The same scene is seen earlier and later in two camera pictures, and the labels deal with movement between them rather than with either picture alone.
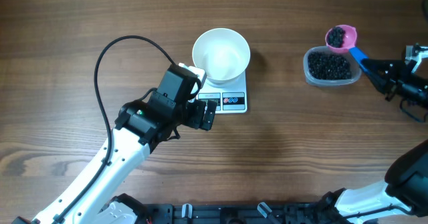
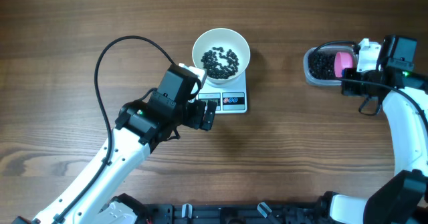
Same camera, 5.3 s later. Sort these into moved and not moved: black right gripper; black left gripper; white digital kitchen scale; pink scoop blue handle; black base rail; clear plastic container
Moved: pink scoop blue handle; black right gripper
Not moved: black base rail; white digital kitchen scale; clear plastic container; black left gripper
